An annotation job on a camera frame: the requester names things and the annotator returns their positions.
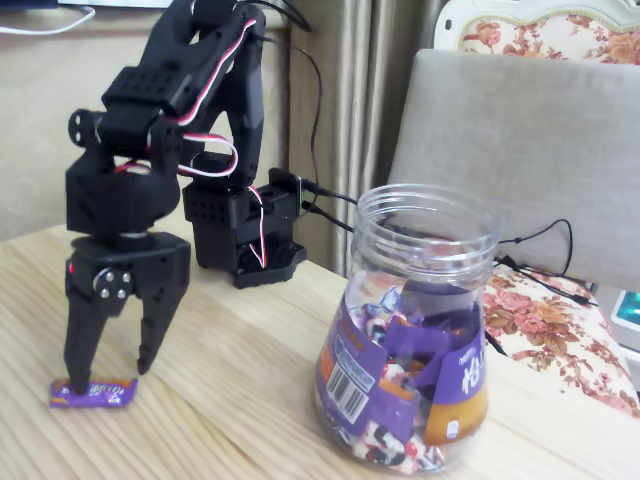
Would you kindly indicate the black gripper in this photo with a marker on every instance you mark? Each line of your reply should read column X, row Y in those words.
column 142, row 260

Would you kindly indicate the purple candy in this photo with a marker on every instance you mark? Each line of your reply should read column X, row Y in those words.
column 110, row 393

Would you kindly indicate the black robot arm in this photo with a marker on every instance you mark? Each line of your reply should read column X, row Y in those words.
column 245, row 100

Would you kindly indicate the white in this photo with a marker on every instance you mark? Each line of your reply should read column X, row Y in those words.
column 390, row 442

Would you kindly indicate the clear plastic candy jar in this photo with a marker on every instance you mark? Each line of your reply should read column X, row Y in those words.
column 465, row 380

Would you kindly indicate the beige curtain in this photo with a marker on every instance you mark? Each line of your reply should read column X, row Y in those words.
column 350, row 100

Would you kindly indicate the white power strip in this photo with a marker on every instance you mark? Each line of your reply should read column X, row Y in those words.
column 115, row 3

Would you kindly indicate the floral seat cushion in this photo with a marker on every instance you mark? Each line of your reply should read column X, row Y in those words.
column 550, row 330

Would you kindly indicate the grey chair backrest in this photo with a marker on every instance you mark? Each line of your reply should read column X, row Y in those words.
column 525, row 150

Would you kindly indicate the white device with teal screen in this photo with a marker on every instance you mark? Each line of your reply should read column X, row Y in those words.
column 627, row 315

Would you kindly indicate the white ornate floral chair back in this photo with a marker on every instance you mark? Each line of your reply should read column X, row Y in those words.
column 550, row 35

